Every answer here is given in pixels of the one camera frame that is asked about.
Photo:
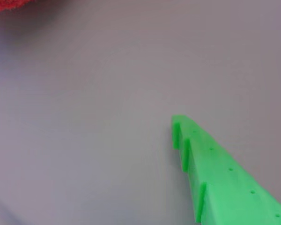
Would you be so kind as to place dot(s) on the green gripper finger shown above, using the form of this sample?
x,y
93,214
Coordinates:
x,y
220,178

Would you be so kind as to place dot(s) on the fluffy orange-red cloth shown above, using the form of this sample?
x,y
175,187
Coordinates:
x,y
4,5

